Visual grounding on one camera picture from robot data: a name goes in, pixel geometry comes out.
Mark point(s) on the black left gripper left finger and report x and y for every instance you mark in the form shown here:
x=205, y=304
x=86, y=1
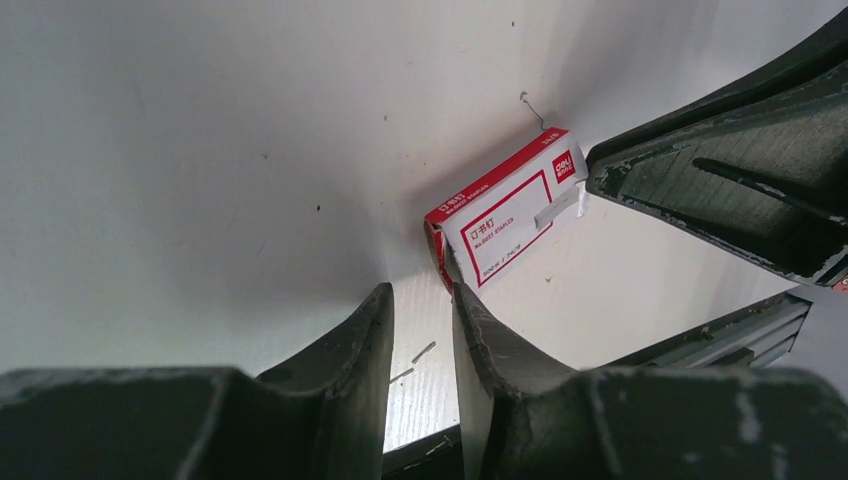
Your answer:
x=318, y=415

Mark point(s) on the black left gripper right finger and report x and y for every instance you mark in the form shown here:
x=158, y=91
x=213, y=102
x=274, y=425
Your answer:
x=525, y=415

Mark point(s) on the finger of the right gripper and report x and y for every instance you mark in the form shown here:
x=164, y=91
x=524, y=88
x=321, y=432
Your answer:
x=757, y=168

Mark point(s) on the red white staple box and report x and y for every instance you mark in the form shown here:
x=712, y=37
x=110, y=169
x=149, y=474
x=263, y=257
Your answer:
x=480, y=233

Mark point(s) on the staple bottom edge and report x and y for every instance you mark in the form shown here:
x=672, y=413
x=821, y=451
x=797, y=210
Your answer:
x=401, y=375

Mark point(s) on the loose staple strip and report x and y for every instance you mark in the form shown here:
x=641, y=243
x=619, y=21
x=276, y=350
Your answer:
x=430, y=346

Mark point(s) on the loose bent staple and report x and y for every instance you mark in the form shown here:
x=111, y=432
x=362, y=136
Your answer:
x=523, y=97

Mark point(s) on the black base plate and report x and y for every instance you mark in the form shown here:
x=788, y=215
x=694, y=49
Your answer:
x=755, y=336

